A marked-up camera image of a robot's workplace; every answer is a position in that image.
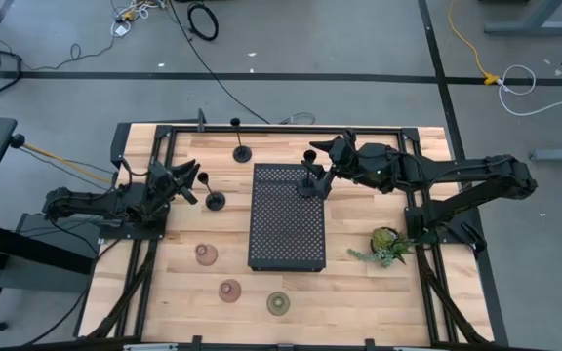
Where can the black support beam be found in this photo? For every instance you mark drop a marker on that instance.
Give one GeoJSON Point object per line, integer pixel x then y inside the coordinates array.
{"type": "Point", "coordinates": [32, 246]}

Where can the potted green succulent plant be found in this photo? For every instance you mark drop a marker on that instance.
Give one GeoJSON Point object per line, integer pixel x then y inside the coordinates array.
{"type": "Point", "coordinates": [383, 240]}

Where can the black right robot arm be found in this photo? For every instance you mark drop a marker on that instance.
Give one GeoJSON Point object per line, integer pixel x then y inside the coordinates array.
{"type": "Point", "coordinates": [456, 170]}

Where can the grey desk leg frame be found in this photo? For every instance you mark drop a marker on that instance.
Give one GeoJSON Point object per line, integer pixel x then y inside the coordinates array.
{"type": "Point", "coordinates": [534, 27]}

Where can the black aluminium table frame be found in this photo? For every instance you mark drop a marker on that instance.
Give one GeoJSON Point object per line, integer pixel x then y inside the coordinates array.
{"type": "Point", "coordinates": [286, 130]}

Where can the black table clamp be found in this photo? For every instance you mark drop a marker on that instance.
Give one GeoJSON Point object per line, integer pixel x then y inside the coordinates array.
{"type": "Point", "coordinates": [196, 341]}
{"type": "Point", "coordinates": [370, 344]}

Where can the pink glass candle holder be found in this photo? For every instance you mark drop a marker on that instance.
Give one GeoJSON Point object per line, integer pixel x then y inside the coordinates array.
{"type": "Point", "coordinates": [229, 290]}
{"type": "Point", "coordinates": [206, 254]}

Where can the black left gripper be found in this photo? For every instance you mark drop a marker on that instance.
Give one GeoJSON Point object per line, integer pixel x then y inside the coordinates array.
{"type": "Point", "coordinates": [164, 185]}

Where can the grey desk foot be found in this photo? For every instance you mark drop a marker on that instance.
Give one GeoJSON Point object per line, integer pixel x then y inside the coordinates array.
{"type": "Point", "coordinates": [561, 155]}

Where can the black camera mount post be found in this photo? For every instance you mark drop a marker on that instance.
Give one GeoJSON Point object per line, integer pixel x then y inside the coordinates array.
{"type": "Point", "coordinates": [201, 119]}

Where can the black metal candlestick holder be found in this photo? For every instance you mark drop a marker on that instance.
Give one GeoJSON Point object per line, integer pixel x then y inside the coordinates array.
{"type": "Point", "coordinates": [215, 200]}
{"type": "Point", "coordinates": [242, 153]}
{"type": "Point", "coordinates": [305, 189]}

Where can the green glass candle holder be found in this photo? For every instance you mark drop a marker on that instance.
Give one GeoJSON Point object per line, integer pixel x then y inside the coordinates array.
{"type": "Point", "coordinates": [278, 303]}

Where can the black round knob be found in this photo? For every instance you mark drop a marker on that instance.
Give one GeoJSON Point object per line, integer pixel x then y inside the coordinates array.
{"type": "Point", "coordinates": [16, 141]}

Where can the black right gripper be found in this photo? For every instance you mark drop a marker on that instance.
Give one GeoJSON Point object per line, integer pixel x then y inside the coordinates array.
{"type": "Point", "coordinates": [347, 156]}

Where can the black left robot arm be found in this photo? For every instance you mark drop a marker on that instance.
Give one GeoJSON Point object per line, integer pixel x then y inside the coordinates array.
{"type": "Point", "coordinates": [91, 202]}

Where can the black perforated metal tray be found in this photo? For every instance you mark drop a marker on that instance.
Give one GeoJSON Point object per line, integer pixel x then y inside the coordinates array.
{"type": "Point", "coordinates": [286, 229]}

